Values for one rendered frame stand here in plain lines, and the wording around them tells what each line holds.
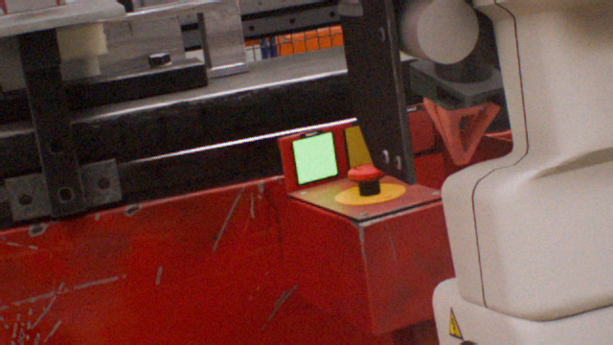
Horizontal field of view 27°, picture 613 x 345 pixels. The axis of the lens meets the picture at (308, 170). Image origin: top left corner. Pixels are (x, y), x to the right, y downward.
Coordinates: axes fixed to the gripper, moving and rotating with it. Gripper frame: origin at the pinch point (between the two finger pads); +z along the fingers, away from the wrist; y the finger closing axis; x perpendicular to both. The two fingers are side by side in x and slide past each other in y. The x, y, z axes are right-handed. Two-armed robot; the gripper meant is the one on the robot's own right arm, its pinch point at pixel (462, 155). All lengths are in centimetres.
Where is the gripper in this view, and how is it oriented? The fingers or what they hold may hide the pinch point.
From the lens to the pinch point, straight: 131.2
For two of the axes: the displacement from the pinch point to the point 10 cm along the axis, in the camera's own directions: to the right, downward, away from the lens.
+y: -4.8, -3.7, 7.9
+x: -8.8, 2.3, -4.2
